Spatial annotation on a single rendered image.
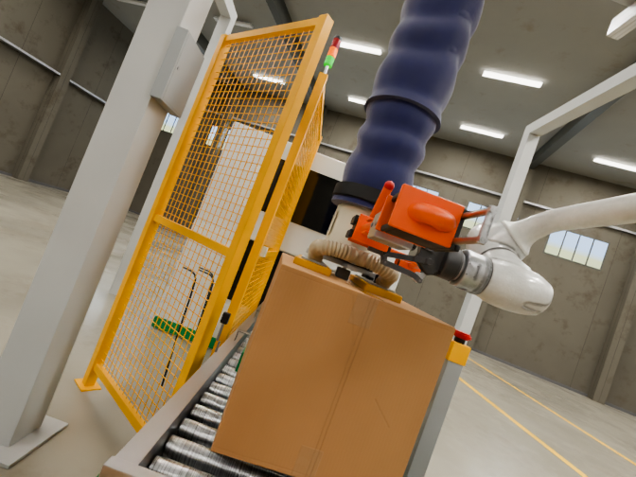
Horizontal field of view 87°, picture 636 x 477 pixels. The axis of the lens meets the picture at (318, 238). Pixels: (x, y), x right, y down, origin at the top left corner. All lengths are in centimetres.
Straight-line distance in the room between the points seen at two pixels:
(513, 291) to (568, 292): 1192
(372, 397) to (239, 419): 27
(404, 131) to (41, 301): 147
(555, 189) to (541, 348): 490
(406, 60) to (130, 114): 107
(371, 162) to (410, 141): 12
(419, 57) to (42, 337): 165
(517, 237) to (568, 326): 1185
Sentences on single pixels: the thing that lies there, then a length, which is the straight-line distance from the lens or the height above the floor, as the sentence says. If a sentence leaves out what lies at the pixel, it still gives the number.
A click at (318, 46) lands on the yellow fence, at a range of 167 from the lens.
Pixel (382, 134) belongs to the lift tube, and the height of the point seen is 149.
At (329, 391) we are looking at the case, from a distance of 77.
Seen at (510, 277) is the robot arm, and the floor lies 122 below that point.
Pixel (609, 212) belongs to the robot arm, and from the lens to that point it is 90.
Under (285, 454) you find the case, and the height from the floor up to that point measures 72.
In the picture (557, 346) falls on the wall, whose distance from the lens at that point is 1272.
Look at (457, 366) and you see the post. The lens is 139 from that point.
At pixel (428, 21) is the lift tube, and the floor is 183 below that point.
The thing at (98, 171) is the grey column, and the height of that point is 112.
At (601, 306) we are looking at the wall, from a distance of 1310.
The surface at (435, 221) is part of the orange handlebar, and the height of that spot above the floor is 120.
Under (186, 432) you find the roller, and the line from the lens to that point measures 114.
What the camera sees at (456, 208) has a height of 122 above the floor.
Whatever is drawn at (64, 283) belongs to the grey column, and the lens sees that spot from 165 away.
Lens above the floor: 112
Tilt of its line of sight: 2 degrees up
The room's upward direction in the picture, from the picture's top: 21 degrees clockwise
